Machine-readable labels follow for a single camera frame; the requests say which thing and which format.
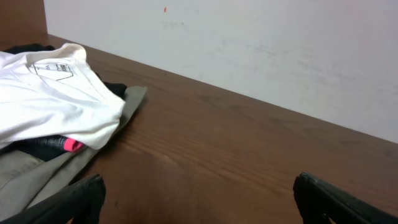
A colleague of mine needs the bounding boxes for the white folded t-shirt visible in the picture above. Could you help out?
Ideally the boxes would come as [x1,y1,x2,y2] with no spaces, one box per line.
[0,42,126,151]

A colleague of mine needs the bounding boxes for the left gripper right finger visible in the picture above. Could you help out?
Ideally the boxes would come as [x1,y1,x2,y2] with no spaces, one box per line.
[293,172,397,224]

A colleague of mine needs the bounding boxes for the black folded garment red accents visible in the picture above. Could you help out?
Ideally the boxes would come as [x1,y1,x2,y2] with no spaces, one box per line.
[0,43,128,162]

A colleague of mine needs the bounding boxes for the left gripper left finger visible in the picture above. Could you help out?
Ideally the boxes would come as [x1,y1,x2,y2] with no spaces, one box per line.
[1,174,106,224]

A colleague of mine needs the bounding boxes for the beige folded garment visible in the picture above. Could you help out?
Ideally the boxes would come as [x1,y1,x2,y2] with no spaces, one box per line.
[0,85,149,213]

